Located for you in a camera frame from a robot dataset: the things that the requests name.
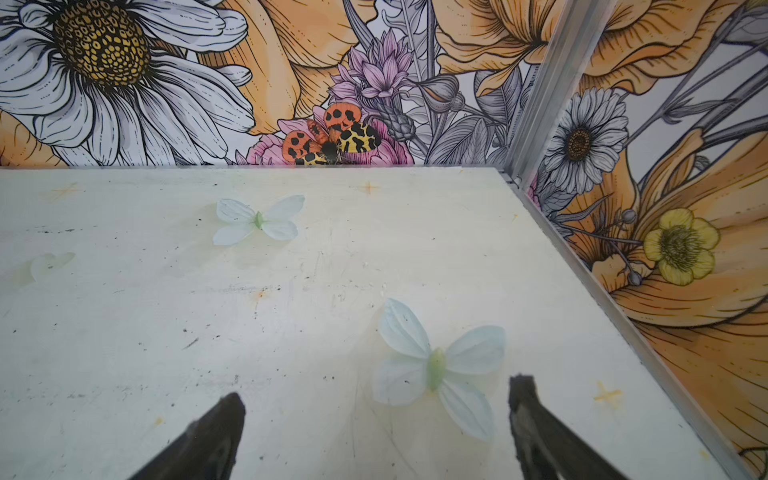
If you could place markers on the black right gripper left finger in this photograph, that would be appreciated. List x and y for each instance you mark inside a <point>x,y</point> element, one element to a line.
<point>207,449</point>

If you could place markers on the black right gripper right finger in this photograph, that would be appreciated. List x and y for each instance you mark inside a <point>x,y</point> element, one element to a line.
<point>545,447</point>

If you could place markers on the aluminium table edge rail right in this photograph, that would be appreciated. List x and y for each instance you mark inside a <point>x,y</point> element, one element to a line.
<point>684,403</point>

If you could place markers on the aluminium corner post right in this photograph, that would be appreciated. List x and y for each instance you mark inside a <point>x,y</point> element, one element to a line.
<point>576,35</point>

